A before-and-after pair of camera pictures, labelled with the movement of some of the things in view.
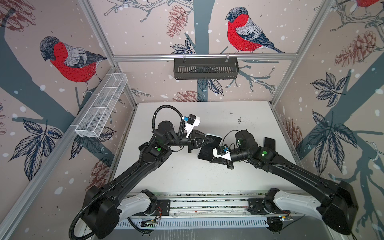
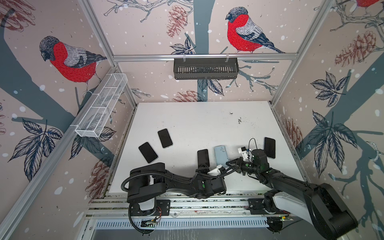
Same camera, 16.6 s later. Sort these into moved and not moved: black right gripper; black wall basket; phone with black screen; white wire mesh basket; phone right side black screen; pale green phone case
Moved: phone with black screen; pale green phone case; black right gripper
Not moved: black wall basket; white wire mesh basket; phone right side black screen
